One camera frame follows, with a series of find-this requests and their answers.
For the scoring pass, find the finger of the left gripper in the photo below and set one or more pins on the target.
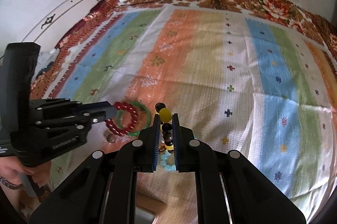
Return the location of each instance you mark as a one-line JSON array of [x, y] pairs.
[[95, 115], [86, 107]]

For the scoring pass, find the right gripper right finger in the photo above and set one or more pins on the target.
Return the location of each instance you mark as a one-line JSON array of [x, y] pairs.
[[194, 156]]

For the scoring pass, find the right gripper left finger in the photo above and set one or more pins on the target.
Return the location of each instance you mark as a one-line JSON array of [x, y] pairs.
[[138, 156]]

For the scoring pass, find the beige jewelry box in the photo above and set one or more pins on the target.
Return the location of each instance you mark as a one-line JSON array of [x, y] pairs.
[[148, 210]]

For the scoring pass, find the person's left hand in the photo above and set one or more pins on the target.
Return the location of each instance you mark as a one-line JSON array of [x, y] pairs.
[[11, 167]]

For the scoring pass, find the green jade bangle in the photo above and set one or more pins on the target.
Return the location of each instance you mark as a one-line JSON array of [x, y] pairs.
[[144, 118]]

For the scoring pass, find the brown wooden bead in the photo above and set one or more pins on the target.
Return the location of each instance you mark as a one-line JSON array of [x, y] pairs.
[[111, 138]]

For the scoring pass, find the white cabinet door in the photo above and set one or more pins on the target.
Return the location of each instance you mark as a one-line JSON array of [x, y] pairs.
[[54, 23]]

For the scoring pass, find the striped colourful bed blanket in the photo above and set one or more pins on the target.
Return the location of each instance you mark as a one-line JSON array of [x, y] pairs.
[[237, 82]]

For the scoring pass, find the floral brown bed sheet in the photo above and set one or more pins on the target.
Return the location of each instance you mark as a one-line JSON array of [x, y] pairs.
[[283, 12]]

